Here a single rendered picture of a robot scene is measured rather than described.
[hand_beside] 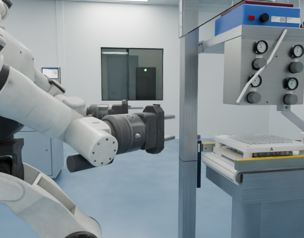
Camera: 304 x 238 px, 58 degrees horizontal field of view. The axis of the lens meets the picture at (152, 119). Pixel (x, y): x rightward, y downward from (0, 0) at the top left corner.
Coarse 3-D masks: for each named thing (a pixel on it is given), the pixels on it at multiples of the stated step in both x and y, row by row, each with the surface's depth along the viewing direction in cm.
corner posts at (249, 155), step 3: (216, 141) 110; (216, 144) 110; (219, 144) 110; (219, 147) 110; (303, 150) 94; (246, 153) 89; (249, 153) 89; (300, 153) 94; (303, 153) 94; (243, 156) 91; (246, 156) 89; (249, 156) 89
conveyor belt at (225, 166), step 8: (296, 152) 114; (208, 160) 107; (216, 160) 102; (224, 160) 100; (232, 160) 100; (216, 168) 99; (224, 168) 94; (232, 168) 91; (272, 168) 91; (280, 168) 91; (288, 168) 92; (296, 168) 93; (224, 176) 95; (232, 176) 88
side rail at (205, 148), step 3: (300, 141) 122; (204, 144) 112; (207, 144) 112; (210, 144) 112; (213, 144) 113; (222, 144) 114; (204, 147) 112; (207, 147) 112; (210, 147) 113; (204, 150) 112; (207, 150) 112; (210, 150) 113
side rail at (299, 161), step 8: (256, 160) 87; (264, 160) 88; (272, 160) 88; (280, 160) 89; (288, 160) 90; (296, 160) 90; (240, 168) 86; (248, 168) 87; (256, 168) 87; (264, 168) 88
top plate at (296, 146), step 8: (216, 136) 110; (224, 136) 109; (232, 144) 97; (240, 144) 93; (248, 144) 93; (256, 144) 93; (264, 144) 93; (272, 144) 93; (280, 144) 93; (288, 144) 93; (296, 144) 93; (248, 152) 89; (256, 152) 89; (264, 152) 90
